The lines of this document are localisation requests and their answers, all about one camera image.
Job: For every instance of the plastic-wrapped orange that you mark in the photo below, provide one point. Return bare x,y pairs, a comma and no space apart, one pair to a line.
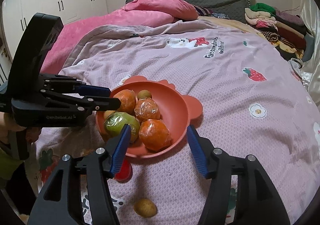
126,100
155,135
147,108

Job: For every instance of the blue floral cloth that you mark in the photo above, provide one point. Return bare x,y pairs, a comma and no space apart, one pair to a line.
221,15

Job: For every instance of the orange bear-shaped plate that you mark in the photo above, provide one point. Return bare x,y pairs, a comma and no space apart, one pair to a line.
175,107

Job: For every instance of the small brown round fruit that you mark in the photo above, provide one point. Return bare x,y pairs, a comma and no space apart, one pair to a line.
145,207
108,114
144,94

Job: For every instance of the printed strawberry blanket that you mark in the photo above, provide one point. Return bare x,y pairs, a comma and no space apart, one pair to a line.
237,115

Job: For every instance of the grey pillow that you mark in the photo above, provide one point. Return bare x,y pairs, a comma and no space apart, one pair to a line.
308,47

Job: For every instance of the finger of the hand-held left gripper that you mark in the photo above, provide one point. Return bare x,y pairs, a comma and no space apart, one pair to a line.
105,103
95,91

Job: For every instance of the dark striped cloth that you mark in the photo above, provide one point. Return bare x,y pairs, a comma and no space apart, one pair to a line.
202,11

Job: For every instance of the pink quilt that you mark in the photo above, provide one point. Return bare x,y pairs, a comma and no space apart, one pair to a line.
100,27

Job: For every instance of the person's left hand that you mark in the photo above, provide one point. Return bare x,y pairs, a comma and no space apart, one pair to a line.
8,122

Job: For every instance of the plastic-wrapped green citrus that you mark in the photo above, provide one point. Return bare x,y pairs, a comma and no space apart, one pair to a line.
117,123

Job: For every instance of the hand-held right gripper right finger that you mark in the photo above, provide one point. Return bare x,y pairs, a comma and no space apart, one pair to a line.
197,152

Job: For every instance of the red tomato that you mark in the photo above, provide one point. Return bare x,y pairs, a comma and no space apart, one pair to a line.
125,173

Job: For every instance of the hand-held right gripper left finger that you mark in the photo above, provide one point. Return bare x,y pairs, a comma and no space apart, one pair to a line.
120,150

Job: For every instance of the pile of folded clothes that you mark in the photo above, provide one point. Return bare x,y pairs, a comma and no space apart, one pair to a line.
275,30

